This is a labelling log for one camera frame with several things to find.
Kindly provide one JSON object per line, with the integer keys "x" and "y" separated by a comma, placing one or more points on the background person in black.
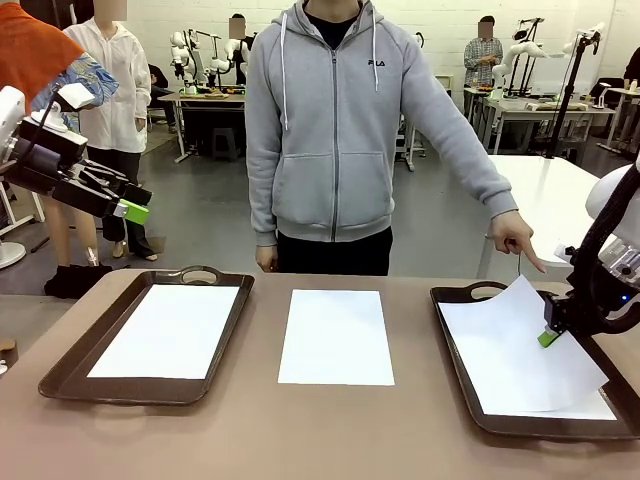
{"x": 245, "y": 60}

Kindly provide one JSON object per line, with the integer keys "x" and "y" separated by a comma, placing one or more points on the white desk lamp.
{"x": 600, "y": 97}

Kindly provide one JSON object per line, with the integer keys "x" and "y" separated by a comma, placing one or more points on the seated person in dark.
{"x": 159, "y": 80}

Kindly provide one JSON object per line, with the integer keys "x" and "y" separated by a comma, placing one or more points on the brown plastic serving tray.
{"x": 65, "y": 385}
{"x": 525, "y": 427}

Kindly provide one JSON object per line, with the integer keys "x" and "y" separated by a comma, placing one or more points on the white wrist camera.
{"x": 562, "y": 252}
{"x": 75, "y": 96}

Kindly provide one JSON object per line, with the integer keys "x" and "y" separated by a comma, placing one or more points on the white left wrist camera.
{"x": 75, "y": 96}

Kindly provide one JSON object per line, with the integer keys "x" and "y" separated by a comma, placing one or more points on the person's left hand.
{"x": 512, "y": 232}

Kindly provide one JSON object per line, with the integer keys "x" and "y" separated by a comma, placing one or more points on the person's right hand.
{"x": 266, "y": 260}

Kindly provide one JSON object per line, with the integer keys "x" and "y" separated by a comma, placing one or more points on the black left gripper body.
{"x": 40, "y": 160}

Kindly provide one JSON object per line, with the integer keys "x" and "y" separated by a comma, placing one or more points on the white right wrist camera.
{"x": 562, "y": 252}

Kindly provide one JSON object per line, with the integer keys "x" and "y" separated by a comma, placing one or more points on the figure in white jacket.
{"x": 120, "y": 100}

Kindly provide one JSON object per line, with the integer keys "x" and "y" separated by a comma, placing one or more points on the black tripod stand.
{"x": 567, "y": 100}

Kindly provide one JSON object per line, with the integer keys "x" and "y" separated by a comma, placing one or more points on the white A4 paper sheet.
{"x": 165, "y": 330}
{"x": 335, "y": 340}
{"x": 500, "y": 350}
{"x": 597, "y": 407}

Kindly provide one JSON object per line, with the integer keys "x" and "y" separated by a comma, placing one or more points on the person's right forearm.
{"x": 262, "y": 210}

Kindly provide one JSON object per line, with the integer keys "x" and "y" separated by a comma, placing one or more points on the black bag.
{"x": 70, "y": 282}

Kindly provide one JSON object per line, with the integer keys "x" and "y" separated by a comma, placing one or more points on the person in grey hoodie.
{"x": 325, "y": 150}

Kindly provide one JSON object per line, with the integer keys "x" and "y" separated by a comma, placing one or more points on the person's left forearm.
{"x": 475, "y": 165}

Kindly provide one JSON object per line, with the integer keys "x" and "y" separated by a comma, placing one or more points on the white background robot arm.
{"x": 520, "y": 50}

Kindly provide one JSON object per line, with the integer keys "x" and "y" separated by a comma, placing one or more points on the white board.
{"x": 550, "y": 75}

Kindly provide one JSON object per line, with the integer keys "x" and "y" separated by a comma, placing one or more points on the long white background desk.
{"x": 530, "y": 107}

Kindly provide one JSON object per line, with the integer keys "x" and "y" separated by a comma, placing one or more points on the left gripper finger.
{"x": 132, "y": 212}
{"x": 115, "y": 185}

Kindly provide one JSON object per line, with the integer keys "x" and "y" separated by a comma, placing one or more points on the person in plaid shirt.
{"x": 482, "y": 55}

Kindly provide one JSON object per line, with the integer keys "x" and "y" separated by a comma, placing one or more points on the white round stand base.
{"x": 10, "y": 257}

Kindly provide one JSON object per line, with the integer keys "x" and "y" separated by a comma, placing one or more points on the white table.
{"x": 545, "y": 200}

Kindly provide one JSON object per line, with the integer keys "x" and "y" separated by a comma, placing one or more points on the grey plastic stool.
{"x": 226, "y": 142}

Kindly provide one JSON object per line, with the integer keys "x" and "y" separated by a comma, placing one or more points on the background robot workbench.
{"x": 210, "y": 97}

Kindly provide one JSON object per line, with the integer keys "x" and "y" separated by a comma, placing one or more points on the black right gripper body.
{"x": 557, "y": 312}

